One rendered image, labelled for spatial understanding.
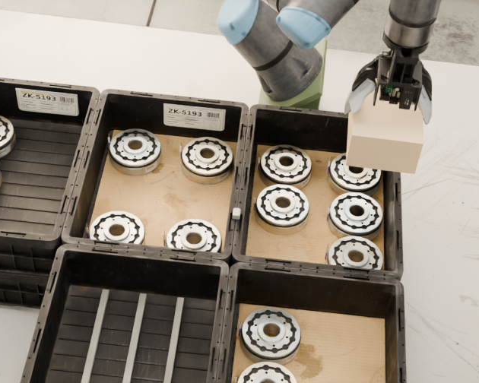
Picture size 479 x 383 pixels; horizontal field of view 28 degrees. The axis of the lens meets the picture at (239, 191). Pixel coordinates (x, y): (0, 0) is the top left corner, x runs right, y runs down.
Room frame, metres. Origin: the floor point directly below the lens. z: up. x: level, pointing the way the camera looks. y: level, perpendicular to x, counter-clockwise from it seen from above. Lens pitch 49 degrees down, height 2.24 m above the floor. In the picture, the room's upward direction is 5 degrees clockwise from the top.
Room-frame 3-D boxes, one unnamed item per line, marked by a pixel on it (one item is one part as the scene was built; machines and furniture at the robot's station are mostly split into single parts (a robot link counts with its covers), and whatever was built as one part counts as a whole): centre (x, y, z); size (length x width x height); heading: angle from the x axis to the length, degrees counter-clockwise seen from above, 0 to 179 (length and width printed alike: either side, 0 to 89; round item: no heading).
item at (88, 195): (1.20, 0.15, 0.87); 0.40 x 0.30 x 0.11; 178
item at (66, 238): (1.20, 0.15, 0.92); 0.40 x 0.30 x 0.02; 178
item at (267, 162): (1.31, -0.09, 0.86); 0.10 x 0.10 x 0.01
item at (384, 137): (1.22, -0.24, 1.08); 0.16 x 0.12 x 0.07; 177
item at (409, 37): (1.19, -0.25, 1.32); 0.08 x 0.08 x 0.05
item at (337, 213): (1.19, -0.23, 0.86); 0.10 x 0.10 x 0.01
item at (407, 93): (1.19, -0.24, 1.24); 0.09 x 0.08 x 0.12; 177
